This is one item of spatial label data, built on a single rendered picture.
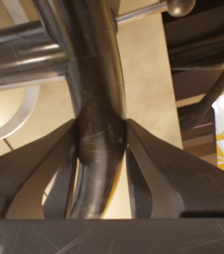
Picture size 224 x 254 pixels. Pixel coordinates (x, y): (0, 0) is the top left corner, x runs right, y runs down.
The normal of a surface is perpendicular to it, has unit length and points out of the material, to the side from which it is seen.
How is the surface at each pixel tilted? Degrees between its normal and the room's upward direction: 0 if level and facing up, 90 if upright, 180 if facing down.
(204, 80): 90
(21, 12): 90
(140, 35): 90
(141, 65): 90
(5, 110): 106
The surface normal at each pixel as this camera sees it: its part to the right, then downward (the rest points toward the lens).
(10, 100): 0.44, 0.71
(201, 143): 0.02, 0.58
